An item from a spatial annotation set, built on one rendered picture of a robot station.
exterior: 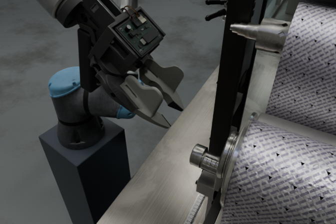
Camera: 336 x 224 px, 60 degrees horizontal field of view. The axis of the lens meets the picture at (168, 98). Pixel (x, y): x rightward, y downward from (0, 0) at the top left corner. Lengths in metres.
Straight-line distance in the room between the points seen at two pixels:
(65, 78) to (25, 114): 1.81
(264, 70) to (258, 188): 0.97
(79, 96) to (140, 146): 1.36
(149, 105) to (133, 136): 1.84
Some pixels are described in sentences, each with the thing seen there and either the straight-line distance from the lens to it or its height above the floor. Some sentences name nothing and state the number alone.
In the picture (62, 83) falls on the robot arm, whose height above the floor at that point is 1.13.
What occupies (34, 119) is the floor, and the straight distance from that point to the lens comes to 2.58.
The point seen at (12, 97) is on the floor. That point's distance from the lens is 2.90.
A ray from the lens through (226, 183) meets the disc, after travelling 0.39.
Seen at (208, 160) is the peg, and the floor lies 1.24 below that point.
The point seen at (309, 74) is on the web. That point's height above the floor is 1.32.
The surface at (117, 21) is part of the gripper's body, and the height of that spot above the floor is 1.44.
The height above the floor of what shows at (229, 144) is 1.29.
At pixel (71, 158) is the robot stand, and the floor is 0.90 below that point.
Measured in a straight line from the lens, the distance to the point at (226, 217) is 0.46.
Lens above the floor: 1.59
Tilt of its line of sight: 38 degrees down
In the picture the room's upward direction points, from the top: straight up
